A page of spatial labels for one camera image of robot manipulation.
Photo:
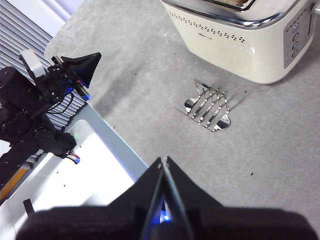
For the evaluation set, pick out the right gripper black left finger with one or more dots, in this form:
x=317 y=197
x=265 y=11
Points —
x=117 y=222

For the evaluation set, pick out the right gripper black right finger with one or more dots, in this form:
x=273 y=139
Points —
x=230 y=222

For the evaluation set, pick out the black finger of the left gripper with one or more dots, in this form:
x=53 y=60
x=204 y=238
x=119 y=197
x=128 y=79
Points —
x=86 y=73
x=80 y=59

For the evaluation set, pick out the shiny metal toast rack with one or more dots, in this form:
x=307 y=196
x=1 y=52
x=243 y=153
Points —
x=207 y=110

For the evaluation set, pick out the cream and steel toaster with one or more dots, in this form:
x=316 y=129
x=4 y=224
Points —
x=225 y=50

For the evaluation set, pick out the grey ribbed panel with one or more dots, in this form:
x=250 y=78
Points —
x=15 y=30

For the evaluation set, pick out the orange label strip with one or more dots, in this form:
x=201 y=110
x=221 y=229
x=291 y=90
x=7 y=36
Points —
x=12 y=181

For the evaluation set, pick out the left arm's pale camera box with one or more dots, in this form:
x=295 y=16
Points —
x=31 y=62

